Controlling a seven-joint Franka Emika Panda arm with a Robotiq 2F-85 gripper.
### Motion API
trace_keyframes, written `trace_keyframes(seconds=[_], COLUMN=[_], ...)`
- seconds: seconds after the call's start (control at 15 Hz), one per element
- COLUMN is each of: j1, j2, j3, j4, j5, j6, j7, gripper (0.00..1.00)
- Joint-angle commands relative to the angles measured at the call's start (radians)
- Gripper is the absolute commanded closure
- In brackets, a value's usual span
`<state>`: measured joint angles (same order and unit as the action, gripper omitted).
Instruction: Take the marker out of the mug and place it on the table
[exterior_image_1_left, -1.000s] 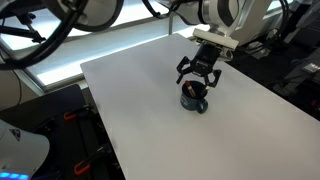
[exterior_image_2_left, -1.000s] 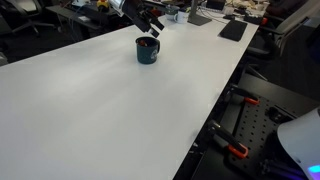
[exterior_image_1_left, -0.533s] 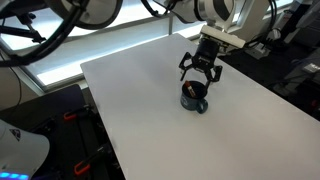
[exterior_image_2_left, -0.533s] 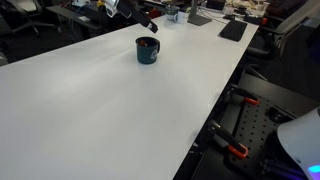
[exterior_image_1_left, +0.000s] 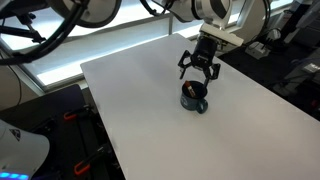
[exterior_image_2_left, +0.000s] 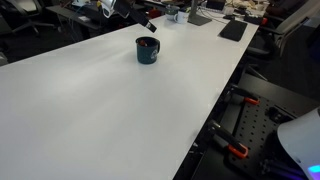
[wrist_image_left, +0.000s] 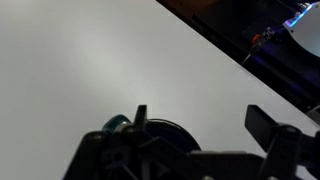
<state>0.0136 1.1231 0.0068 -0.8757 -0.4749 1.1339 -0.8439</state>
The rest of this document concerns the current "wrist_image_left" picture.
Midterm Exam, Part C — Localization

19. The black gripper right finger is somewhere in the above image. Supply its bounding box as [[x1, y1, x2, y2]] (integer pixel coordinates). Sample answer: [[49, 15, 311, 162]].
[[244, 104, 320, 180]]

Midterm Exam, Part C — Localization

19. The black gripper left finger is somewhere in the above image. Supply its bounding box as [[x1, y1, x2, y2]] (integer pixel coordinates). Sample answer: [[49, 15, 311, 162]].
[[63, 104, 188, 180]]

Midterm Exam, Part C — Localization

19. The dark teal enamel mug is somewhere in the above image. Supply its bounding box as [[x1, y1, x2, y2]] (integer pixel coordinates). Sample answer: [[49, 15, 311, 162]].
[[101, 114, 202, 155]]

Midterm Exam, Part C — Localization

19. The black perforated mounting board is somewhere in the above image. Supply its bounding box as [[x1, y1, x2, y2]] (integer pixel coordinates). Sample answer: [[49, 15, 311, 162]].
[[233, 19, 320, 101]]

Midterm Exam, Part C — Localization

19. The black clamp orange handle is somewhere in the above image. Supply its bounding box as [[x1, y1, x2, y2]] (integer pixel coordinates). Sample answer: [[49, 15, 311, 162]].
[[241, 27, 278, 66]]

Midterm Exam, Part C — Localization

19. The black robot mount table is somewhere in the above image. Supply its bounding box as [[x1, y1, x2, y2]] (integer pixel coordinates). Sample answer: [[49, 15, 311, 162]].
[[156, 0, 320, 114]]

